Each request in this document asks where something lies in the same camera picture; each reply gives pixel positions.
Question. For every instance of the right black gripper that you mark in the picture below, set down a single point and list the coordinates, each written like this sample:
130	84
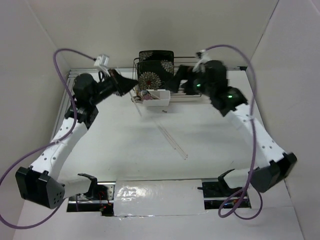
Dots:
183	73

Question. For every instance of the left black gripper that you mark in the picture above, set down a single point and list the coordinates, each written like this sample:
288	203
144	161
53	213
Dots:
121	84

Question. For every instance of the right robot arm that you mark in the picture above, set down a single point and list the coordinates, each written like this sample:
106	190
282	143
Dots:
271	163

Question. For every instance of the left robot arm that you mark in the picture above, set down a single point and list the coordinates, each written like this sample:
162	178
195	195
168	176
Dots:
39	183

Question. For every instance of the white cutlery caddy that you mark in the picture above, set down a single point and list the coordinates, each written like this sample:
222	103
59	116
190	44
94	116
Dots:
165	97

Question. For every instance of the front black floral plate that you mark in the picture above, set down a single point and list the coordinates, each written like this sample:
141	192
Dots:
154	74

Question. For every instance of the black floral plate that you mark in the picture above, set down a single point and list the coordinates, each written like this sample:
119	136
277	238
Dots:
154	74
156	55

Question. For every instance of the rear black floral plate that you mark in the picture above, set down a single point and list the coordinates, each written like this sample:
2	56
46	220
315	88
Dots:
156	55

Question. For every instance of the grey wire dish rack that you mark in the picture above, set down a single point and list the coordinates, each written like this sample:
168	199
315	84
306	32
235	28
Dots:
178	60

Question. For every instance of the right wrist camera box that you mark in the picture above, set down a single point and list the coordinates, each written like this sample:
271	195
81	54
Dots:
202	57

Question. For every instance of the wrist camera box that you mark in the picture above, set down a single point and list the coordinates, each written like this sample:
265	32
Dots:
101	62
202	57

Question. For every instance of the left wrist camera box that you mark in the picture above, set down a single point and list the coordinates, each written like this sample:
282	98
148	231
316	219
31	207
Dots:
101	62

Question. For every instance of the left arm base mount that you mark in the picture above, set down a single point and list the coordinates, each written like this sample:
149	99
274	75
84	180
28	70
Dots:
93	196

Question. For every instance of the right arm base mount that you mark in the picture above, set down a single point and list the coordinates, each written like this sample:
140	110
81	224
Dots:
215	192

